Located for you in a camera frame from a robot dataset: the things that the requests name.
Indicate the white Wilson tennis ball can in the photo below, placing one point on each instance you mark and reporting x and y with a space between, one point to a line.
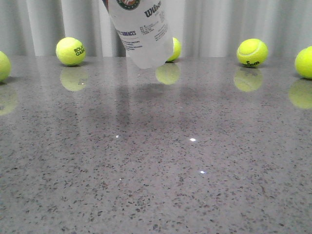
143 29

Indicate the centre tennis ball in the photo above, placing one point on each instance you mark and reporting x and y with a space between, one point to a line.
176 50

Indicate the tennis ball Roland Garros print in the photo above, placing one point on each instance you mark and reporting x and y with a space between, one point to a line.
70 51

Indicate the tennis ball Wilson 3 print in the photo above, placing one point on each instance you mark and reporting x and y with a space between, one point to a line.
252 52

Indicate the tennis ball far right edge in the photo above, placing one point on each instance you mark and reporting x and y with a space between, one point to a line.
303 63

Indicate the tennis ball edge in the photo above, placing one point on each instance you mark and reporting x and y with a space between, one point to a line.
5 66
303 63

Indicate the tennis ball far left edge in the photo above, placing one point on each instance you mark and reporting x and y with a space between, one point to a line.
5 66

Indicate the grey pleated curtain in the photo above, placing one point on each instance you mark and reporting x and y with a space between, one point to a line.
205 28

